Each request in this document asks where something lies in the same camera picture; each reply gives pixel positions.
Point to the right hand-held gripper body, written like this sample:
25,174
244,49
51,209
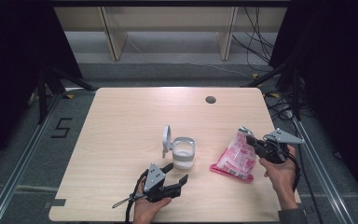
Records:
273,152

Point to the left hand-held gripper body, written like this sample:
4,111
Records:
155,186

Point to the clear jar with grey lid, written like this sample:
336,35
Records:
183,152

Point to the pink and white plastic bag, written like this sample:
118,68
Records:
236,158

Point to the person's right hand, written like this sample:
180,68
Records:
281,175

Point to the person's left hand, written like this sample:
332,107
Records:
146,210

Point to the yellow floor tape piece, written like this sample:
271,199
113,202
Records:
70,96
255,75
275,95

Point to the black tripod stand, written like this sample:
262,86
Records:
42,99
296,93

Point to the black curtain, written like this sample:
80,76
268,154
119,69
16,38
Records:
338,62
9,62

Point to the aluminium floor rail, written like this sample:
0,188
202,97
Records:
323,174
18,169

